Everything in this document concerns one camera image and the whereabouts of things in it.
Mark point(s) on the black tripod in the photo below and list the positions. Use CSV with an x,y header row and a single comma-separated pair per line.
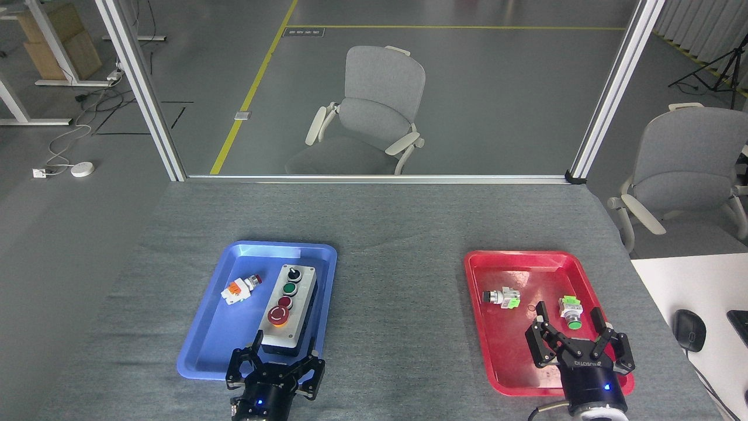
x,y
714,67

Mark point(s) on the silver floor plate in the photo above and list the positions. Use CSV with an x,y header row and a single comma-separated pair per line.
x,y
242,115

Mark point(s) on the grey four-button control box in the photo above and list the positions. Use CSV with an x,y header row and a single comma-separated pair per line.
x,y
286,307

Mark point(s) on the brown cardboard box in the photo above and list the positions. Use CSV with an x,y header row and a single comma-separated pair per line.
x,y
76,55

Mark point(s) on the white round floor device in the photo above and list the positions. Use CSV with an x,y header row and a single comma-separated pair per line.
x,y
82,169

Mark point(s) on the green push button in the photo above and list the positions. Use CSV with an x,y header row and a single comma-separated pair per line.
x,y
571,310

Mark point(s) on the dark floor label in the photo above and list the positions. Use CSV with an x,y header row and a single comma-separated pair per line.
x,y
304,32

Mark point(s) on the blue plastic tray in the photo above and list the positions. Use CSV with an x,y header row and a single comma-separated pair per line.
x,y
216,345

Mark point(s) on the white desk frame leg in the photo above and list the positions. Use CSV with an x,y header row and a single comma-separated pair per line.
x,y
14,105
137,38
55,49

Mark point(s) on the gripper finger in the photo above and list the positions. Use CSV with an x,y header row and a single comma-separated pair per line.
x,y
312,374
236,368
622,351
543,348

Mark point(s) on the white wall socket plate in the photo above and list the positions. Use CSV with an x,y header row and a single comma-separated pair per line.
x,y
39,173

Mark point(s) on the black selector switch green block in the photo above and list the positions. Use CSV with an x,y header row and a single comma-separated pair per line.
x,y
504,298

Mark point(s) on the white pleated curtain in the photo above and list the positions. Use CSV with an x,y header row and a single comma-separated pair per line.
x,y
701,23

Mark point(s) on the silver aluminium frame post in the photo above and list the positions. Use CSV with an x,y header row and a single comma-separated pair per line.
x,y
613,88
143,88

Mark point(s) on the grey office chair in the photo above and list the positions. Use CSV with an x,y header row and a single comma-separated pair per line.
x,y
377,105
684,169

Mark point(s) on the red push button orange block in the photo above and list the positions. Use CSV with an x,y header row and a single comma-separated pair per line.
x,y
236,291

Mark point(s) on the black computer mouse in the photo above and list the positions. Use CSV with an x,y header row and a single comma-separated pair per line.
x,y
689,330

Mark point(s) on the silver aluminium frame rail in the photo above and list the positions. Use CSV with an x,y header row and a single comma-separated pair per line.
x,y
374,178

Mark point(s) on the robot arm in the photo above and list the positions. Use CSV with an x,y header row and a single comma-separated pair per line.
x,y
602,414

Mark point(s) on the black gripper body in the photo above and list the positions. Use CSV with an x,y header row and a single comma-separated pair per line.
x,y
269,389
590,377

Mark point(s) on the black keyboard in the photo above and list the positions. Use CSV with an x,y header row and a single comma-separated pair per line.
x,y
739,324

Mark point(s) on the white desk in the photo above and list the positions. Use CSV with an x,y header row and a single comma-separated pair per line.
x,y
695,286

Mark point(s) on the white power strip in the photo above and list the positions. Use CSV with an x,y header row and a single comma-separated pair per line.
x,y
114,75

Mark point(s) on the red plastic tray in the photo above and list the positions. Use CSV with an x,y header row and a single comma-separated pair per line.
x,y
514,356

